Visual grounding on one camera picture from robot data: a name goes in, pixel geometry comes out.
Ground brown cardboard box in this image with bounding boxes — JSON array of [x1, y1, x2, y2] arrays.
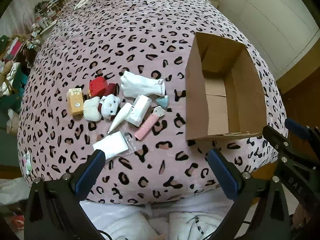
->
[[185, 32, 267, 141]]

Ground pink red box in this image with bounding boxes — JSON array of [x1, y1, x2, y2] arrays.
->
[[4, 37, 23, 61]]

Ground white cat plush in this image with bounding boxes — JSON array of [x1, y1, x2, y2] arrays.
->
[[101, 94, 122, 119]]

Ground cluttered white shelf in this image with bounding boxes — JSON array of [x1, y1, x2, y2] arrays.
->
[[32, 0, 66, 34]]

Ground white cream tube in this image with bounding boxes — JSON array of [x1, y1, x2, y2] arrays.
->
[[107, 102, 132, 134]]

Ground white radish plush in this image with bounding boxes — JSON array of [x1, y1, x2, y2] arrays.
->
[[83, 97, 103, 122]]

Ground red toy box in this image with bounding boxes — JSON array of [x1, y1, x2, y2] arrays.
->
[[89, 77, 108, 97]]

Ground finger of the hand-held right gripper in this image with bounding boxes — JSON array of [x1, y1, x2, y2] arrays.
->
[[262, 125, 292, 160], [284, 118, 320, 143]]

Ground pink leopard print blanket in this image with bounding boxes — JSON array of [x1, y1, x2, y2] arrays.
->
[[17, 0, 288, 205]]

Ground orange bear print carton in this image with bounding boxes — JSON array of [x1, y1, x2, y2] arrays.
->
[[66, 88, 84, 116]]

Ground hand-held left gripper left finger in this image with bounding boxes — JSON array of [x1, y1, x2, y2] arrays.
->
[[24, 149, 106, 240]]

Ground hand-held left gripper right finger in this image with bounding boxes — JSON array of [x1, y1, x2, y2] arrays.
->
[[207, 149, 292, 240]]

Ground white panelled wardrobe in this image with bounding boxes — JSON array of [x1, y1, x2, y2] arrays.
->
[[215, 0, 320, 80]]

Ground teal storage box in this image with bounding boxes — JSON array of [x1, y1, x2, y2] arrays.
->
[[9, 62, 29, 113]]

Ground person's right hand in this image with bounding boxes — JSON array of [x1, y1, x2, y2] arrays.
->
[[291, 202, 313, 230]]

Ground small green white packet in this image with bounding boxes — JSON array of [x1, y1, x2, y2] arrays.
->
[[23, 151, 32, 176]]

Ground white socks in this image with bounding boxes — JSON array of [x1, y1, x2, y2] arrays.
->
[[120, 71, 166, 98]]

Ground white tissue pack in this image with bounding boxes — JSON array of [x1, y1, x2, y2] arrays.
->
[[125, 94, 152, 127]]

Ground pink fabric strip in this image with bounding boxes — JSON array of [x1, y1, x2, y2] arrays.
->
[[134, 115, 157, 141]]

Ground clear small zip bag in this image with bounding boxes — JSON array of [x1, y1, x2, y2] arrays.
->
[[122, 131, 137, 153]]

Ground dark red small pouch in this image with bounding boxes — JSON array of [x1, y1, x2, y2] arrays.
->
[[106, 83, 118, 97]]

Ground white plastic packet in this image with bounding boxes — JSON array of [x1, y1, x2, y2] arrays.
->
[[92, 131, 128, 161]]

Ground pale blue ceramic trinket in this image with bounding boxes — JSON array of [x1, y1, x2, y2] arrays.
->
[[156, 96, 169, 110]]

